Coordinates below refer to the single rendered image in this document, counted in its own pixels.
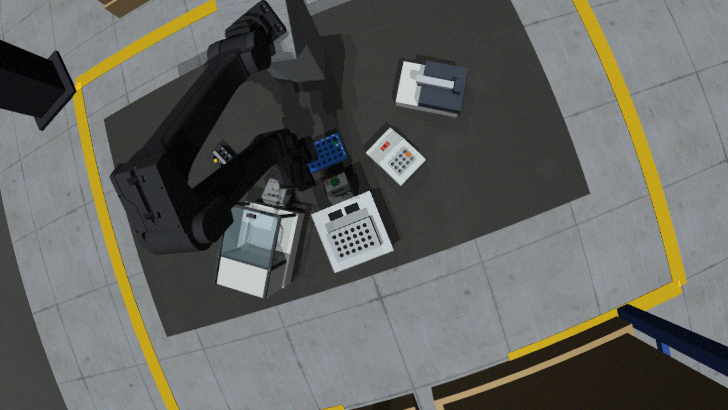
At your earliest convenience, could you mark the blue tube rack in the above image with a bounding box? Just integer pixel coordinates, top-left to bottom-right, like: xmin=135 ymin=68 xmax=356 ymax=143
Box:
xmin=307 ymin=133 xmax=348 ymax=173

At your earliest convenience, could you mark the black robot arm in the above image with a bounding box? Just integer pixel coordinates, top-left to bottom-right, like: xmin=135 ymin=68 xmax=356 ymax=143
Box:
xmin=110 ymin=0 xmax=316 ymax=255

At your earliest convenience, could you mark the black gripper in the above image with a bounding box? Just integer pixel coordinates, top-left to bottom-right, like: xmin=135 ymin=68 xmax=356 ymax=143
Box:
xmin=296 ymin=136 xmax=319 ymax=164

